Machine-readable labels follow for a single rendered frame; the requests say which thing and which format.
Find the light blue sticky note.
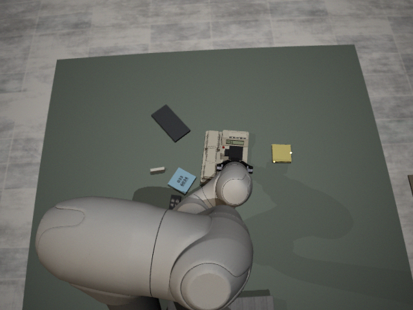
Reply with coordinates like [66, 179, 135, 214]
[168, 168, 196, 195]

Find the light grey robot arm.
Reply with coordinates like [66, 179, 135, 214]
[35, 145, 253, 310]

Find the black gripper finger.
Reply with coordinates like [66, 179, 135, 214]
[217, 160, 231, 172]
[240, 161, 253, 174]

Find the yellow sticky note pad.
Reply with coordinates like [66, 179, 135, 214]
[272, 144, 292, 163]

